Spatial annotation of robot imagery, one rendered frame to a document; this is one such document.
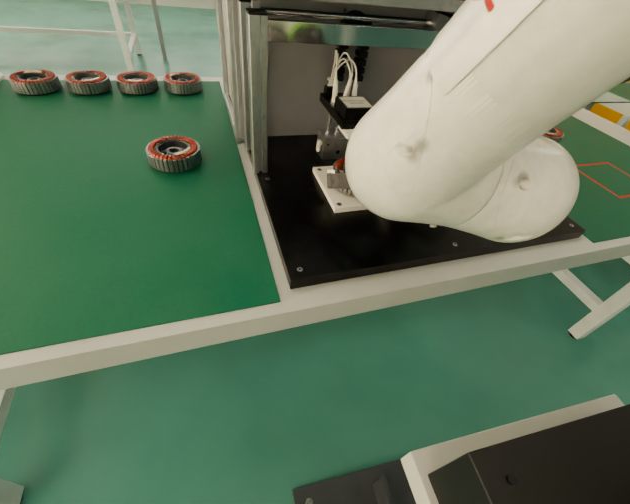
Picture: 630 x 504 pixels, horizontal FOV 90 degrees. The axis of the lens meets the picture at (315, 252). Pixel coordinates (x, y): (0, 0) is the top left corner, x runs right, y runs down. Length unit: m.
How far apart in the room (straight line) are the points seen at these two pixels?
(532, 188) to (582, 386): 1.44
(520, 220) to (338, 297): 0.28
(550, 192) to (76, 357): 0.56
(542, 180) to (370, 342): 1.11
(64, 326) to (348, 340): 1.02
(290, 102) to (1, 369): 0.71
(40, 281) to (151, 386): 0.77
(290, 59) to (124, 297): 0.59
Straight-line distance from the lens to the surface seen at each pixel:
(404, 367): 1.36
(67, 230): 0.68
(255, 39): 0.62
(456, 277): 0.62
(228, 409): 1.22
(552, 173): 0.35
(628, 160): 1.42
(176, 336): 0.49
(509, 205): 0.32
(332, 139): 0.77
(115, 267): 0.59
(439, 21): 0.83
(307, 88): 0.85
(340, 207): 0.62
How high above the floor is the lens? 1.15
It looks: 45 degrees down
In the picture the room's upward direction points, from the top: 9 degrees clockwise
